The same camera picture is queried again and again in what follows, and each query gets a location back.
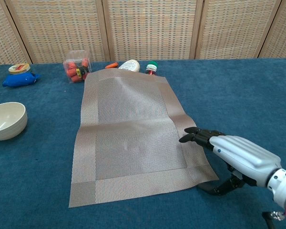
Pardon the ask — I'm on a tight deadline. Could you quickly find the blue carpet table cover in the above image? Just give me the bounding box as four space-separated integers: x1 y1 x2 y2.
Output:
0 58 286 229

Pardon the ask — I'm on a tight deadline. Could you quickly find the brown woven placemat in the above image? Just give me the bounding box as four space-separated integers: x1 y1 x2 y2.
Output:
68 69 220 208

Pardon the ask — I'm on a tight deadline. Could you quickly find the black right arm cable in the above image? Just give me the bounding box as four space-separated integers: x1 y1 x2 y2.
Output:
262 211 277 229

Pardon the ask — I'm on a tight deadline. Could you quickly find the round tin with red label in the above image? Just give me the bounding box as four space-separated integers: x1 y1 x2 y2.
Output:
8 63 31 76

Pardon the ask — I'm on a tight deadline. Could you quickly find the woven bamboo folding screen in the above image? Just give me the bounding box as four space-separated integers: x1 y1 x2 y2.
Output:
0 0 286 69

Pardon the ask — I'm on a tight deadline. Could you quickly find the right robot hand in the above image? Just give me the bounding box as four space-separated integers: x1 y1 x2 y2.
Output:
178 127 283 196

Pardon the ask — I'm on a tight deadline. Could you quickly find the white squeeze sauce bottle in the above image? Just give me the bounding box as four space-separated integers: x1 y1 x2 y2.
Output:
118 59 141 73

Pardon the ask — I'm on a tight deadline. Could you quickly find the clear box with orange items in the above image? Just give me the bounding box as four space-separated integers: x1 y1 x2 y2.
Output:
63 50 93 84

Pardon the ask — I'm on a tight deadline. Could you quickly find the white bowl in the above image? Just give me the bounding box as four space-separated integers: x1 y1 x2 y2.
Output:
0 102 28 141

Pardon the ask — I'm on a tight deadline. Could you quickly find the blue pouch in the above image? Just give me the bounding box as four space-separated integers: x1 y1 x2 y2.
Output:
2 72 41 88

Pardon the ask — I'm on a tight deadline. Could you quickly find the colourful feather shuttlecock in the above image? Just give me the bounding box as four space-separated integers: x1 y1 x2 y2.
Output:
144 61 158 76

